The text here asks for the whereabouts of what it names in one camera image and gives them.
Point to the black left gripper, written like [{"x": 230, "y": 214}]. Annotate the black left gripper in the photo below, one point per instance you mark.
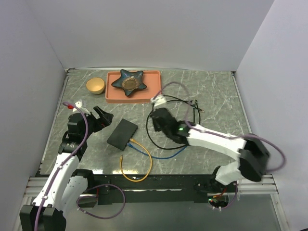
[{"x": 100, "y": 122}]

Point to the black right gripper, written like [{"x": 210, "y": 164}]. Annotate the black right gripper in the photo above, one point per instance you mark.
[{"x": 157, "y": 128}]

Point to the black network switch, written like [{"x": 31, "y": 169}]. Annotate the black network switch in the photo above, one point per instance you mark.
[{"x": 122, "y": 134}]

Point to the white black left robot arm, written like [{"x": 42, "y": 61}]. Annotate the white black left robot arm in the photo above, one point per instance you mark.
[{"x": 66, "y": 183}]

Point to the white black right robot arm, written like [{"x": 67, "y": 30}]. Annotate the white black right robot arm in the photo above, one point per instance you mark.
[{"x": 249, "y": 154}]

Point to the yellow wooden bowl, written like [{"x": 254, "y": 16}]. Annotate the yellow wooden bowl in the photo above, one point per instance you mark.
[{"x": 95, "y": 85}]

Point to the salmon pink tray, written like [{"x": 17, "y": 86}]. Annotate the salmon pink tray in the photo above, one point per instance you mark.
[{"x": 151, "y": 78}]

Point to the blue star-shaped dish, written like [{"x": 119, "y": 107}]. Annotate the blue star-shaped dish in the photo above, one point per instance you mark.
[{"x": 129, "y": 82}]

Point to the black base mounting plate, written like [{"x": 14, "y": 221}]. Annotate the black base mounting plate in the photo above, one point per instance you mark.
[{"x": 114, "y": 188}]

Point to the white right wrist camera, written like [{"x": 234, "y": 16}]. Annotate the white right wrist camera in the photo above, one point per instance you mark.
[{"x": 158, "y": 101}]

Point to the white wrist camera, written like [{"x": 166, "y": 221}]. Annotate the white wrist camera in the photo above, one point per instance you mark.
[
  {"x": 78, "y": 107},
  {"x": 158, "y": 101}
]

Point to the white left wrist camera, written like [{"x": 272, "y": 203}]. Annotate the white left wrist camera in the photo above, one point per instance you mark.
[{"x": 78, "y": 107}]

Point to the aluminium frame rail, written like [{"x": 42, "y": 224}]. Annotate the aluminium frame rail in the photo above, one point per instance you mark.
[{"x": 245, "y": 187}]

